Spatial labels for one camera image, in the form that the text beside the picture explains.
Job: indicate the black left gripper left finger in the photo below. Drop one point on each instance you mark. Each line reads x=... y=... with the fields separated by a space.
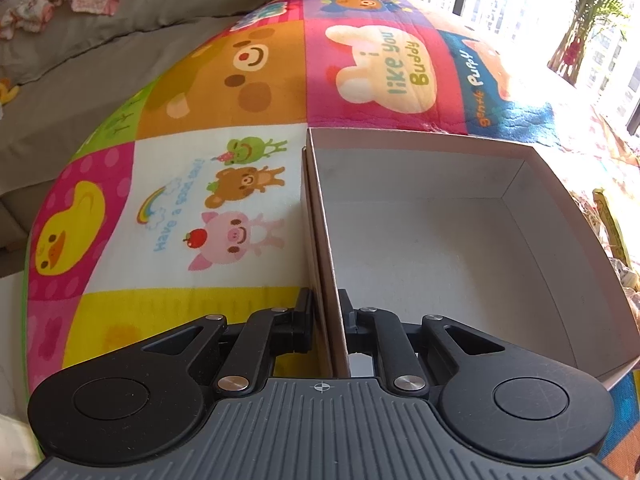
x=250 y=349

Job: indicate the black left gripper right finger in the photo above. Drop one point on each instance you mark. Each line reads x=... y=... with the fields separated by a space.
x=379 y=334

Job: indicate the pink cardboard box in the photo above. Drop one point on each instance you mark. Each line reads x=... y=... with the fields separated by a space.
x=478 y=230

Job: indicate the colourful cartoon play mat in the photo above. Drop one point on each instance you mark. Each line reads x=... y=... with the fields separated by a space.
x=183 y=213

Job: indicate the green yellow snack packet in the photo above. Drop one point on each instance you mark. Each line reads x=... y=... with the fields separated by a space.
x=613 y=231

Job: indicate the grey bed sheet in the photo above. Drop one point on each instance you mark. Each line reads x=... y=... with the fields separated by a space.
x=51 y=117

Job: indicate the grey long pillow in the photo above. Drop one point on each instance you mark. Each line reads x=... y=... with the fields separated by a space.
x=37 y=36

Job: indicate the yellow orange baby toy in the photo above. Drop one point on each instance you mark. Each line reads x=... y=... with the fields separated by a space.
x=8 y=91

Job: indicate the potted green plant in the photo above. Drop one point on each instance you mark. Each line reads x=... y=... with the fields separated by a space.
x=567 y=58

